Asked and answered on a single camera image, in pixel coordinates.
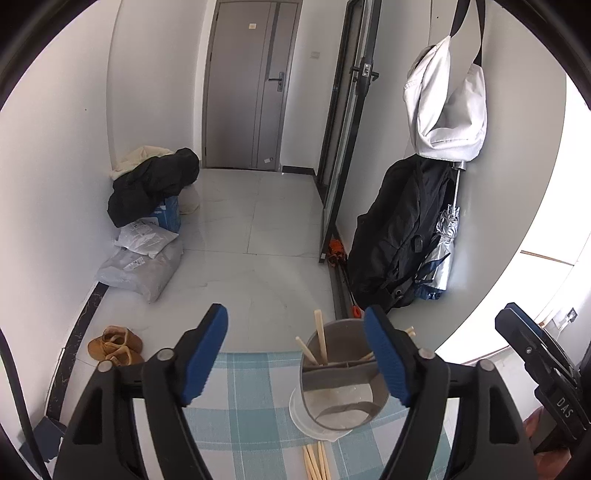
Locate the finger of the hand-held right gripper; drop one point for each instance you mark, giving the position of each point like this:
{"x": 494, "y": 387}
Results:
{"x": 526, "y": 315}
{"x": 521, "y": 334}

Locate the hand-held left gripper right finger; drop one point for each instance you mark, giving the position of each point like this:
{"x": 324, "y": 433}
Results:
{"x": 385, "y": 355}

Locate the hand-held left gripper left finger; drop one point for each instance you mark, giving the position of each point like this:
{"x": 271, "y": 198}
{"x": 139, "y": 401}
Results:
{"x": 207, "y": 355}

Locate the white grey utensil holder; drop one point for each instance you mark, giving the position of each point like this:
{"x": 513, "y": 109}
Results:
{"x": 332, "y": 397}

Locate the pile of wooden chopsticks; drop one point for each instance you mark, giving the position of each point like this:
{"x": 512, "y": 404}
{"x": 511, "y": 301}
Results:
{"x": 316, "y": 461}

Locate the person's right hand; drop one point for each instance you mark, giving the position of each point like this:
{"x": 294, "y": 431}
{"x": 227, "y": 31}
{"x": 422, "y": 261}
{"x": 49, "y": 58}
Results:
{"x": 534, "y": 424}

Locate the black rod with orange clip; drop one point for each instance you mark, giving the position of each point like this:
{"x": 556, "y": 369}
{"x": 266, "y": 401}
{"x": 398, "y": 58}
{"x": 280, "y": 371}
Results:
{"x": 355, "y": 311}

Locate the teal checked tablecloth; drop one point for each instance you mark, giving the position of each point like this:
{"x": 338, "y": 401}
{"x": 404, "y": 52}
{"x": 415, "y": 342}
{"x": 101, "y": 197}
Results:
{"x": 249, "y": 415}

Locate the brown shoe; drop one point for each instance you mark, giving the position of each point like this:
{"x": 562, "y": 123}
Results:
{"x": 111, "y": 339}
{"x": 122, "y": 357}

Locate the silver folded umbrella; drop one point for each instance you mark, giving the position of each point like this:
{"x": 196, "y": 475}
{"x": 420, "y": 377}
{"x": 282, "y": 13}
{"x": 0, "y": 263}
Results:
{"x": 443, "y": 249}

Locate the grey parcel bag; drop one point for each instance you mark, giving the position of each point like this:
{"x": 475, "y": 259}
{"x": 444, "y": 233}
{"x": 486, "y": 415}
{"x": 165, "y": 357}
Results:
{"x": 138, "y": 274}

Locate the orange black tool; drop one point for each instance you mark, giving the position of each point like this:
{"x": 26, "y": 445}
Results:
{"x": 334, "y": 251}

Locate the black backpack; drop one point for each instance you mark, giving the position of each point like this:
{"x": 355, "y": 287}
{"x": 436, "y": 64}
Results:
{"x": 397, "y": 230}

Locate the white parcel bag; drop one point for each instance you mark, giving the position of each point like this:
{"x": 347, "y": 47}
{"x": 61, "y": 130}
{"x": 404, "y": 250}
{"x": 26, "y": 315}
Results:
{"x": 143, "y": 237}

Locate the white round bag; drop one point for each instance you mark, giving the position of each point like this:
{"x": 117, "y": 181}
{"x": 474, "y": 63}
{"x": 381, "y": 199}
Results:
{"x": 190, "y": 203}

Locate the dark blue box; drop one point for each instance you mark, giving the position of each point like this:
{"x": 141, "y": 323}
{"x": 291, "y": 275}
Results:
{"x": 48, "y": 434}

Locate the black jacket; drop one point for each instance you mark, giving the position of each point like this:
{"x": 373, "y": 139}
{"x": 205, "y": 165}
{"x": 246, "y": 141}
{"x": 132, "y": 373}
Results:
{"x": 152, "y": 184}

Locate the beige cloth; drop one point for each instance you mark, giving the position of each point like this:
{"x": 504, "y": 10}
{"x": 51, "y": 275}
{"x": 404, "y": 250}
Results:
{"x": 134, "y": 159}

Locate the white hanging bag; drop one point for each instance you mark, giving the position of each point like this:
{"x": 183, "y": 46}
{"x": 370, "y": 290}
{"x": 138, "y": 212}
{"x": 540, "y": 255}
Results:
{"x": 443, "y": 115}

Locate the grey door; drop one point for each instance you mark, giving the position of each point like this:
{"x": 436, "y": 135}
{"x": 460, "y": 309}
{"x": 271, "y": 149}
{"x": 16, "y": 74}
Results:
{"x": 240, "y": 92}

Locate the black sliding door lock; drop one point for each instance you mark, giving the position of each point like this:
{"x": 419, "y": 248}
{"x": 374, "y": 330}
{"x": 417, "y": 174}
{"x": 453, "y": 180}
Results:
{"x": 364, "y": 74}

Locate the white wall socket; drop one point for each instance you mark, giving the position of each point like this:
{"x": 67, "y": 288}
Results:
{"x": 571, "y": 316}

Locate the black sliding door frame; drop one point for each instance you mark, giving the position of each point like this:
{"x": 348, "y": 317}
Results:
{"x": 344, "y": 115}

